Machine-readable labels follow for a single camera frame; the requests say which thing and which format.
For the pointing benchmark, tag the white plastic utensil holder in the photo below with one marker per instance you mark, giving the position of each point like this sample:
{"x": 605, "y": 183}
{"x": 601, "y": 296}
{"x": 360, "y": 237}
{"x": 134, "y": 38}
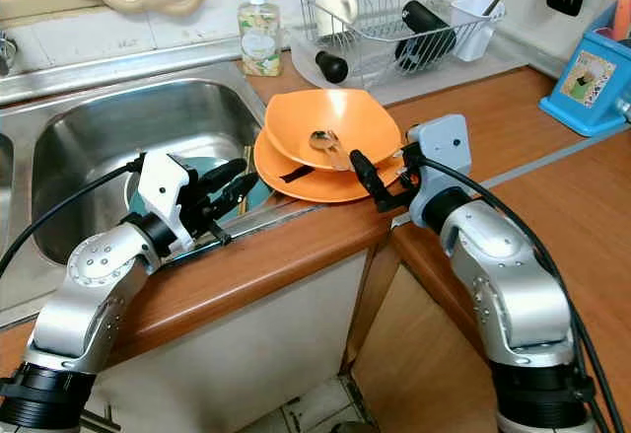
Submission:
{"x": 473, "y": 29}

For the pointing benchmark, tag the black bottle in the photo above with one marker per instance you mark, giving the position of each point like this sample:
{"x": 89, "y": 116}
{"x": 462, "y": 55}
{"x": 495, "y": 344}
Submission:
{"x": 426, "y": 21}

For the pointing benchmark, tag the stainless steel kitchen sink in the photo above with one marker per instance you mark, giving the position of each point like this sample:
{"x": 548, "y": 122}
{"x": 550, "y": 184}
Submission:
{"x": 118, "y": 122}

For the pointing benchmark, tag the grey drying mat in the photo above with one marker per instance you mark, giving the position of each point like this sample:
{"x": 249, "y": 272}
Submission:
{"x": 463, "y": 76}

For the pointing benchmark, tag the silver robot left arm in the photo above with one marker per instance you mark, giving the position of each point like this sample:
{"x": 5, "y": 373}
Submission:
{"x": 94, "y": 290}

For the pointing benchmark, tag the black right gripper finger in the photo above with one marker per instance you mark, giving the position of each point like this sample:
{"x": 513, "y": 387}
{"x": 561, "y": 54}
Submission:
{"x": 411, "y": 138}
{"x": 373, "y": 177}

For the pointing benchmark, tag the blue plastic box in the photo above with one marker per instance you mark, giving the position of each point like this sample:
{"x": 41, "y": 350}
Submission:
{"x": 582, "y": 88}

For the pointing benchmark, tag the orange plate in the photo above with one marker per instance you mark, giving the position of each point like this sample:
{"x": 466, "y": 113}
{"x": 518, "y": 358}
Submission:
{"x": 296, "y": 186}

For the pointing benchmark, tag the brown wooden cabinet panel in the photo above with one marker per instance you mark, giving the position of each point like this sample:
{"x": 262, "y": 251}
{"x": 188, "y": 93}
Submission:
{"x": 424, "y": 364}

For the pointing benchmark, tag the orange tube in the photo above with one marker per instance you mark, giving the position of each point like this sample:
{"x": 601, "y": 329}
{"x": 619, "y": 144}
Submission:
{"x": 622, "y": 19}

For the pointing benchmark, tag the orange bowl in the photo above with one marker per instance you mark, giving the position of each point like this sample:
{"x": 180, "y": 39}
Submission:
{"x": 335, "y": 112}

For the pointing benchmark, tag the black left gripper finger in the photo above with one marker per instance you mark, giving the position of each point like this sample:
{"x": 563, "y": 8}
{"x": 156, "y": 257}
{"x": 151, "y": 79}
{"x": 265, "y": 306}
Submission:
{"x": 229, "y": 168}
{"x": 240, "y": 190}

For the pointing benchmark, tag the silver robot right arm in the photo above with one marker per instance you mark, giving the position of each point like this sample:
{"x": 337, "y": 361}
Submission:
{"x": 503, "y": 275}

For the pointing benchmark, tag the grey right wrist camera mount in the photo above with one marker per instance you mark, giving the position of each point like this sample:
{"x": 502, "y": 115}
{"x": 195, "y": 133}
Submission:
{"x": 444, "y": 142}

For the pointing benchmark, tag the chrome sink faucet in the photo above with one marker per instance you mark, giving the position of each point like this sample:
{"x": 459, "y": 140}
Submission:
{"x": 6, "y": 53}

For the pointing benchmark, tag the metal spoon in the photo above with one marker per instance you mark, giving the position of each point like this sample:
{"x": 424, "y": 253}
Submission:
{"x": 321, "y": 140}

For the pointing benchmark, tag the clear soap pump bottle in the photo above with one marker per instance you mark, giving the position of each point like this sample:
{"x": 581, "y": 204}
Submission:
{"x": 259, "y": 38}

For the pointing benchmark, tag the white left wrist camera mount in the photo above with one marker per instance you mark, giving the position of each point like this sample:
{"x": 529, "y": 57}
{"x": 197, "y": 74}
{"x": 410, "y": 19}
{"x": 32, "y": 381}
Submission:
{"x": 163, "y": 191}

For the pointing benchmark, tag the white cabinet front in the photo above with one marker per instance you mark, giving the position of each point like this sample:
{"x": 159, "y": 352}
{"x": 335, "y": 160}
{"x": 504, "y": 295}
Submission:
{"x": 237, "y": 354}

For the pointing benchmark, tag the cream ceramic mug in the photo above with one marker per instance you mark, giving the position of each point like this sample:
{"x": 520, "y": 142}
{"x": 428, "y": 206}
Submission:
{"x": 337, "y": 11}

